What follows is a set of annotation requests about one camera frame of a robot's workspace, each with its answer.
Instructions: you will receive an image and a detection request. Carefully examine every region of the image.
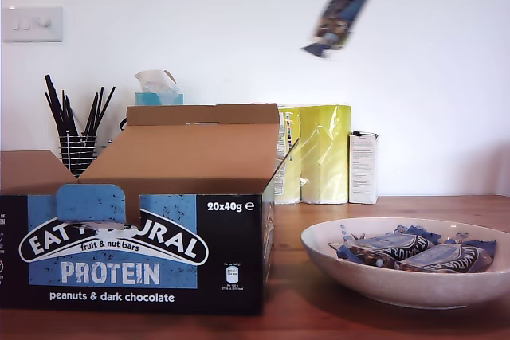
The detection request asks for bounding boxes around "blue snack bar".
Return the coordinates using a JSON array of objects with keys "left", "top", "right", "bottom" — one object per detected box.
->
[
  {"left": 300, "top": 0, "right": 384, "bottom": 61},
  {"left": 327, "top": 226, "right": 442, "bottom": 269},
  {"left": 398, "top": 238, "right": 497, "bottom": 275}
]

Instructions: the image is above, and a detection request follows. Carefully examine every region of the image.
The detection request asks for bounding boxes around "snack bar carton box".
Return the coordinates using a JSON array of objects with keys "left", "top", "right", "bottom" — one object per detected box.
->
[{"left": 0, "top": 103, "right": 300, "bottom": 316}]

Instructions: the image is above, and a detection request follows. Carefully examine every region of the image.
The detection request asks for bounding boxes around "blue tissue box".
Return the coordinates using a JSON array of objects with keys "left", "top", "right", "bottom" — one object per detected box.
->
[{"left": 135, "top": 92, "right": 185, "bottom": 106}]

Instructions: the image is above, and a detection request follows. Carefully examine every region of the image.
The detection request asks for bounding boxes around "small white printed carton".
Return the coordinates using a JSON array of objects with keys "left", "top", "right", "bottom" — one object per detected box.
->
[{"left": 348, "top": 130, "right": 380, "bottom": 205}]

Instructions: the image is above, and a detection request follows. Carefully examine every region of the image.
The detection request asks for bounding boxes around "white floral ceramic plate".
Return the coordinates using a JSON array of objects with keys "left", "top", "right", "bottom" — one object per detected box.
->
[{"left": 300, "top": 216, "right": 510, "bottom": 310}]

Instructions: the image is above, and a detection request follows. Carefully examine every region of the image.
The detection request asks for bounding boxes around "yellow paper roll pack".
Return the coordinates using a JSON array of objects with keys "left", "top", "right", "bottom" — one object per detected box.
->
[{"left": 277, "top": 103, "right": 352, "bottom": 205}]

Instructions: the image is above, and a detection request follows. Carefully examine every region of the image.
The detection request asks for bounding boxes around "white tissue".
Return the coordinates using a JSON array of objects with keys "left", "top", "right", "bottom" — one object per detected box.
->
[{"left": 134, "top": 68, "right": 179, "bottom": 95}]

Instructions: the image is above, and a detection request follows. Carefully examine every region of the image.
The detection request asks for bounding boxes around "white wall light switch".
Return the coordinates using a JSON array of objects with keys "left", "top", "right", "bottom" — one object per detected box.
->
[{"left": 2, "top": 6, "right": 64, "bottom": 43}]

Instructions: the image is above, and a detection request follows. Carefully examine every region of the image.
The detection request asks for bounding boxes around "wire straw holder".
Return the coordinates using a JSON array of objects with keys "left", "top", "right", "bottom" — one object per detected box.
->
[{"left": 58, "top": 135, "right": 99, "bottom": 178}]

